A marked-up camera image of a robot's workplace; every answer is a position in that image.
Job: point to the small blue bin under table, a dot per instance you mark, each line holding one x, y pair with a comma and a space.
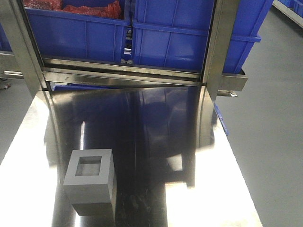
220, 116

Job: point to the large blue bin on rack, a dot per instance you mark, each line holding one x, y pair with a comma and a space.
174, 33

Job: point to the stainless steel rack frame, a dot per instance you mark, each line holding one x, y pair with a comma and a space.
26, 62

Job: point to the gray square hollow base block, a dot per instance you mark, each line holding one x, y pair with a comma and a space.
90, 182

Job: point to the blue bin with red contents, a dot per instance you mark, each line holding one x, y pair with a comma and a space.
65, 34

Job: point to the red plastic bag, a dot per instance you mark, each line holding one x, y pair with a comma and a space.
99, 8

